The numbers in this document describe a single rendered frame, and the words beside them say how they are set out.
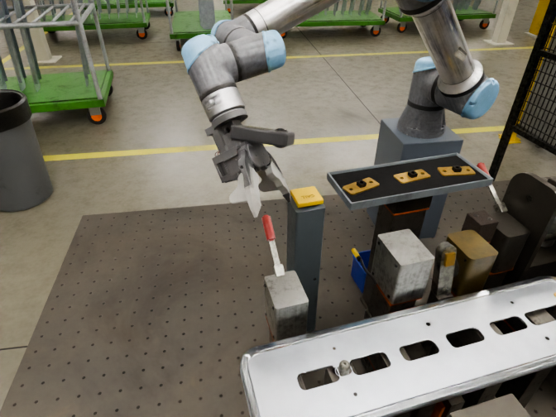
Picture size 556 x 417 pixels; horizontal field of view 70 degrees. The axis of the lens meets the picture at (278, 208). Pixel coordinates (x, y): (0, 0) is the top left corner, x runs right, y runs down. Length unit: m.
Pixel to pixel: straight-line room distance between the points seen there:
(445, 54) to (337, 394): 0.81
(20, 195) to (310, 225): 2.61
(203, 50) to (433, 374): 0.72
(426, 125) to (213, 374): 0.96
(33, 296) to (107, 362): 1.41
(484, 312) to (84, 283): 1.16
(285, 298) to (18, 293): 2.04
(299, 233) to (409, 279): 0.25
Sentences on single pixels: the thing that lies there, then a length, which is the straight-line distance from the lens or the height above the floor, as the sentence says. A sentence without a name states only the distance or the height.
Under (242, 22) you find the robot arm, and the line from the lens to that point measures 0.94.
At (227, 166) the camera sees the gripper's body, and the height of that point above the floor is 1.28.
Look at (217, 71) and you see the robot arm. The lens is 0.78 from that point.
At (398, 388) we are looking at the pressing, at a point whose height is 1.00.
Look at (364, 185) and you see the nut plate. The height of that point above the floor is 1.17.
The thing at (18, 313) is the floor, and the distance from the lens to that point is 2.54.
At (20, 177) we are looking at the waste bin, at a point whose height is 0.26.
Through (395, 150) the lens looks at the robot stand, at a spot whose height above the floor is 1.05.
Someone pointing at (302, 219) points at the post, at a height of 1.12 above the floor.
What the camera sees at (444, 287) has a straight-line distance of 0.96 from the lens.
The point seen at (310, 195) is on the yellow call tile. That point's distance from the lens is 0.90.
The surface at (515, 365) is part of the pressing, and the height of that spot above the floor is 1.00.
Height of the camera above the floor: 1.66
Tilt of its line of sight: 36 degrees down
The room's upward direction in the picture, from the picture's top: straight up
